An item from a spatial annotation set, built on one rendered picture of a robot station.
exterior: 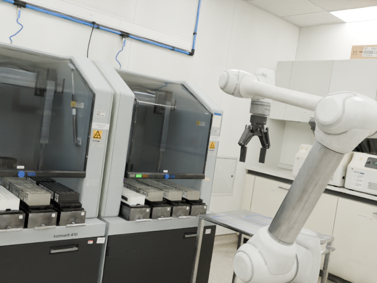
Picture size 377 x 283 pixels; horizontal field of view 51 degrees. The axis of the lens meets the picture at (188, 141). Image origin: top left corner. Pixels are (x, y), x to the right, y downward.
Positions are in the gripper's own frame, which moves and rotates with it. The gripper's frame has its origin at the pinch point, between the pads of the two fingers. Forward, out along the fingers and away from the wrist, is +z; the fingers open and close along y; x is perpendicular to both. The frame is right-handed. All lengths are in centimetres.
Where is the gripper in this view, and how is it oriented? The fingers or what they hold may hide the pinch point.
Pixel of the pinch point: (252, 160)
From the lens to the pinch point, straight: 180.0
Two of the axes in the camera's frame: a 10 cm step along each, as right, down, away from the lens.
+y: 7.5, 0.7, 6.6
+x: -6.5, -1.3, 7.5
